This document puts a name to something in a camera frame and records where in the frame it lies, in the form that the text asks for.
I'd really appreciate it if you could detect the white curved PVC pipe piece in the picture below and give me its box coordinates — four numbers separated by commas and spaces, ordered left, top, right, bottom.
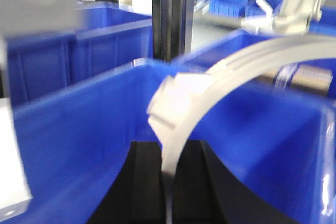
146, 34, 336, 176

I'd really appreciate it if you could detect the blue bin left rear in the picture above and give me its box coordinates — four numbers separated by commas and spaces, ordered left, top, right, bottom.
6, 2, 153, 106

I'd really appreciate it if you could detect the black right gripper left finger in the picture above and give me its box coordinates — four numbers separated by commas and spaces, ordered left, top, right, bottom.
87, 141, 165, 223

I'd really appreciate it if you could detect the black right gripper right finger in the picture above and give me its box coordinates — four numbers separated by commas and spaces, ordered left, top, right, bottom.
173, 140, 296, 223

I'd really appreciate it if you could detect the black vertical shelf post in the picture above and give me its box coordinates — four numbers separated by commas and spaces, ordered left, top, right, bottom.
152, 0, 194, 62

